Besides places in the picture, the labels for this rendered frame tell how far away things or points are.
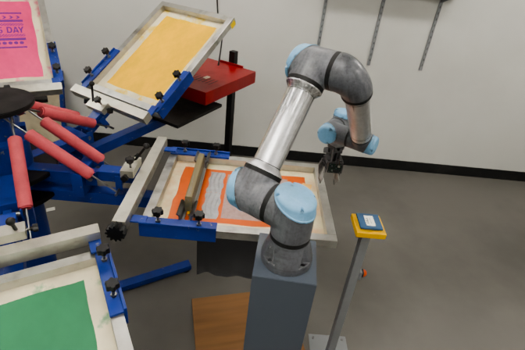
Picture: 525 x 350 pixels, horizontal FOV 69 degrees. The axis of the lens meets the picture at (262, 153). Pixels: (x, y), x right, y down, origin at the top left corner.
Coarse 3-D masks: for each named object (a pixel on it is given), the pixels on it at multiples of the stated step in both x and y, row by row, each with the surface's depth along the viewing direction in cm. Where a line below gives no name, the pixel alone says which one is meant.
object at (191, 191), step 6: (198, 156) 184; (204, 156) 186; (198, 162) 179; (204, 162) 189; (198, 168) 175; (192, 174) 170; (198, 174) 172; (192, 180) 166; (198, 180) 174; (192, 186) 163; (186, 192) 159; (192, 192) 159; (186, 198) 157; (192, 198) 158; (186, 204) 158; (192, 204) 160; (186, 210) 160
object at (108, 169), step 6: (102, 168) 171; (108, 168) 171; (114, 168) 172; (120, 168) 172; (102, 174) 169; (108, 174) 169; (114, 174) 169; (108, 180) 171; (114, 180) 171; (132, 180) 171
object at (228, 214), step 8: (184, 192) 176; (200, 192) 177; (176, 200) 170; (200, 200) 172; (224, 200) 173; (176, 208) 165; (200, 208) 167; (224, 208) 169; (232, 208) 169; (168, 216) 160; (176, 216) 161; (224, 216) 164; (232, 216) 164; (240, 216) 165; (248, 216) 165; (240, 224) 160; (248, 224) 161; (256, 224) 161; (264, 224) 162
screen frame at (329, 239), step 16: (176, 160) 195; (192, 160) 198; (224, 160) 198; (240, 160) 198; (160, 176) 179; (160, 192) 168; (320, 192) 180; (320, 208) 173; (256, 240) 152; (320, 240) 152; (336, 240) 152
